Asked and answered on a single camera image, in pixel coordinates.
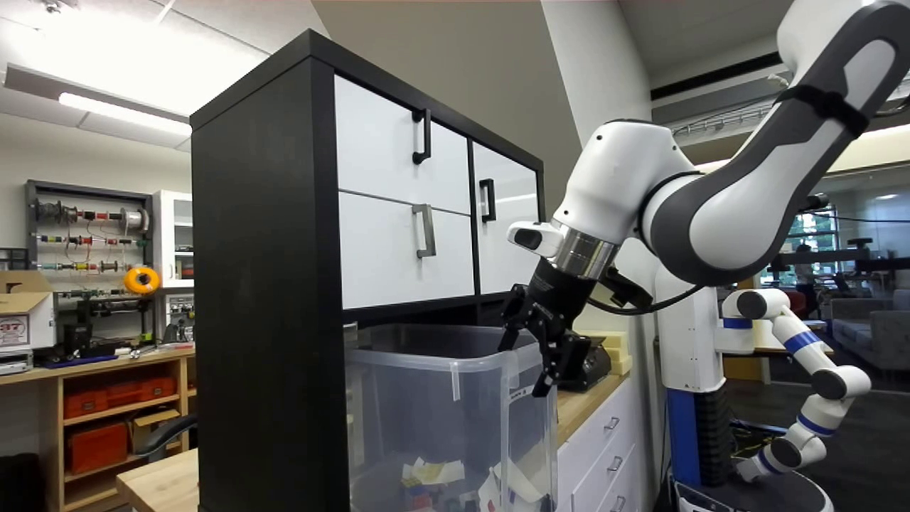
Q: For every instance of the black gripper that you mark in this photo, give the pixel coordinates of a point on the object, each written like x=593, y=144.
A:
x=546, y=304

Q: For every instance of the clear plastic storage bin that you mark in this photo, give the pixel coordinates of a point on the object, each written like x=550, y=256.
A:
x=445, y=418

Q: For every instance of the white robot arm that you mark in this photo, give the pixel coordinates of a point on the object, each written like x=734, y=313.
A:
x=721, y=226

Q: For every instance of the white cabinet door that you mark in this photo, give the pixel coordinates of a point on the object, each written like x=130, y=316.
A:
x=506, y=191

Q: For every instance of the black cube shelf cabinet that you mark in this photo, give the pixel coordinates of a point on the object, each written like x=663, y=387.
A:
x=270, y=327

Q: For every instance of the black device on counter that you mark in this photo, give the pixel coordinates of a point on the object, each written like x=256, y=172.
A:
x=585, y=366

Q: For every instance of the lower left white drawer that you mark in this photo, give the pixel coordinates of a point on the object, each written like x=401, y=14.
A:
x=398, y=253

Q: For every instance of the white drawer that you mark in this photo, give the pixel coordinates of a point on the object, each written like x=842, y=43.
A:
x=398, y=253
x=390, y=152

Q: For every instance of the upper left white drawer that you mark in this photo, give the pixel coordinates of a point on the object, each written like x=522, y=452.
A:
x=390, y=152

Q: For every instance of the yellow tape spool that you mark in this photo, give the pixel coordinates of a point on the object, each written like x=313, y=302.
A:
x=144, y=279

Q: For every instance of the wooden workbench shelf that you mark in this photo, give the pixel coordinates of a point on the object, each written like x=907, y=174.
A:
x=67, y=434

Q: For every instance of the white cardboard box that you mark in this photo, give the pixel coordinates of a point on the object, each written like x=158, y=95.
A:
x=27, y=316

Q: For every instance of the ceiling light fixture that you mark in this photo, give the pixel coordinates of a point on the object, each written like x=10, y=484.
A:
x=94, y=104

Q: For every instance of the wall tool rack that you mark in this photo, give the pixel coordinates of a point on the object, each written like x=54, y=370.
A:
x=83, y=240

